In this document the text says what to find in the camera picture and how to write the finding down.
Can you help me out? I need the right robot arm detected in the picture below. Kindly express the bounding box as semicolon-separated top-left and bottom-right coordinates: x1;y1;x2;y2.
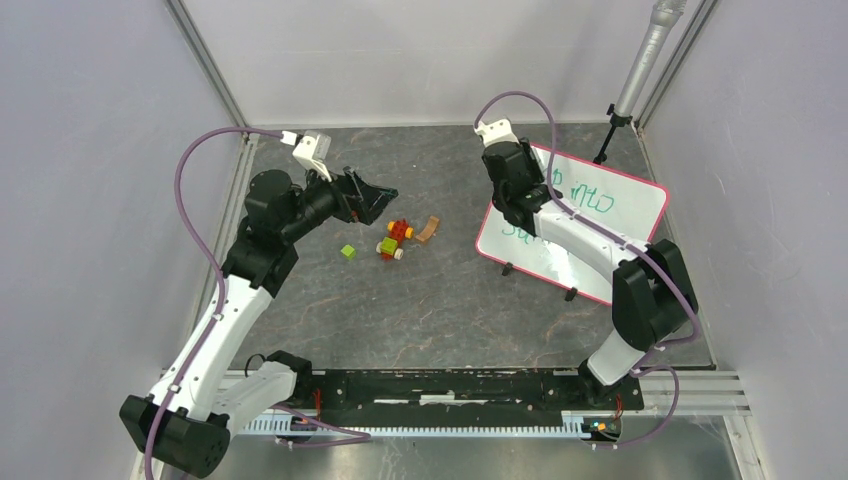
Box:
476;138;701;408

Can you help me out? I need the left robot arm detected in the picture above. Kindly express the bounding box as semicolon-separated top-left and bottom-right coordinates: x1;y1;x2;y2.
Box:
119;168;398;478

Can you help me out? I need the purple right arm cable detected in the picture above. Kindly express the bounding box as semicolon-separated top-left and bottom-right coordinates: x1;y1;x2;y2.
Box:
472;90;702;452

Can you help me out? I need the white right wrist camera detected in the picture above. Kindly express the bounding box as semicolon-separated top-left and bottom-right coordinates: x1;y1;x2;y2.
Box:
474;118;519;148

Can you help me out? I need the brown curved block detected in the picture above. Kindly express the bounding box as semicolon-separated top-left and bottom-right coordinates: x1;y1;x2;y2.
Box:
415;216;440;244

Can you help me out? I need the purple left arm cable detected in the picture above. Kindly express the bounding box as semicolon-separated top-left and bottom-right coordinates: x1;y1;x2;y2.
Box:
142;127;372;480

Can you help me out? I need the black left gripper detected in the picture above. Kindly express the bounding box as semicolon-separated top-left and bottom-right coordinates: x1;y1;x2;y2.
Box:
280;158;397;243

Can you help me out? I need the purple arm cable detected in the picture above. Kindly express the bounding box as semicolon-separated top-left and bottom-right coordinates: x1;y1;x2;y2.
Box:
472;90;702;452
142;127;372;480

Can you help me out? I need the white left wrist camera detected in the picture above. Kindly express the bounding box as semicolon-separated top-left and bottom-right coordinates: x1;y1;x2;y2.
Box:
293;130;333;182

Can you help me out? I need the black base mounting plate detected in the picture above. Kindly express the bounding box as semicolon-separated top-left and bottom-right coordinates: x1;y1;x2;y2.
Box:
284;368;644;429

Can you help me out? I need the white slotted cable duct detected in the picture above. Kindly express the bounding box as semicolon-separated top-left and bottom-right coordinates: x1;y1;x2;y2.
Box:
239;412;622;441

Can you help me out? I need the pink framed whiteboard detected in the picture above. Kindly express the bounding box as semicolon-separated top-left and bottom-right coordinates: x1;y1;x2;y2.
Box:
475;152;669;305

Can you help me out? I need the red yellow toy block car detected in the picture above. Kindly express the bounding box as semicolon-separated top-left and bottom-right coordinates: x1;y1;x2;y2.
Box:
376;219;414;260

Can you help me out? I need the green cube block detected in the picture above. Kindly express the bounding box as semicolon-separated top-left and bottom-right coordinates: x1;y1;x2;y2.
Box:
341;244;357;260

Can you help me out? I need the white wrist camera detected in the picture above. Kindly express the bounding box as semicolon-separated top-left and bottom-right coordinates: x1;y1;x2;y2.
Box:
293;130;333;182
474;118;519;148

